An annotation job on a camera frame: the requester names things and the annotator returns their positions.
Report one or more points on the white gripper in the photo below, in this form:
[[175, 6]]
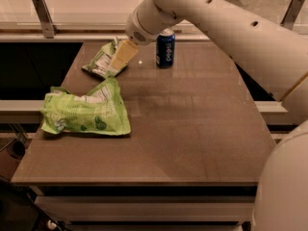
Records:
[[135, 32]]

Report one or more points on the small green jalapeno chip bag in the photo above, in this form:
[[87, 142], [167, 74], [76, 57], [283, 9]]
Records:
[[101, 64]]

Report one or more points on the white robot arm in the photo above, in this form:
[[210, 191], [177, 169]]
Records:
[[274, 58]]

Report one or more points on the large green chip bag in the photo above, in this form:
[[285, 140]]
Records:
[[101, 111]]

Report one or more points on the blue Pepsi soda can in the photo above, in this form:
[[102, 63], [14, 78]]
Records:
[[165, 46]]

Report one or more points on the left metal railing bracket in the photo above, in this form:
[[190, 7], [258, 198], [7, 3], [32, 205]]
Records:
[[45, 20]]

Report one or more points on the metal railing bracket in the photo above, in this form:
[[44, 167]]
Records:
[[291, 14], [45, 20]]

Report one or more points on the right metal railing bracket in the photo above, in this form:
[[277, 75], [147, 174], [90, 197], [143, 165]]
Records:
[[291, 14]]

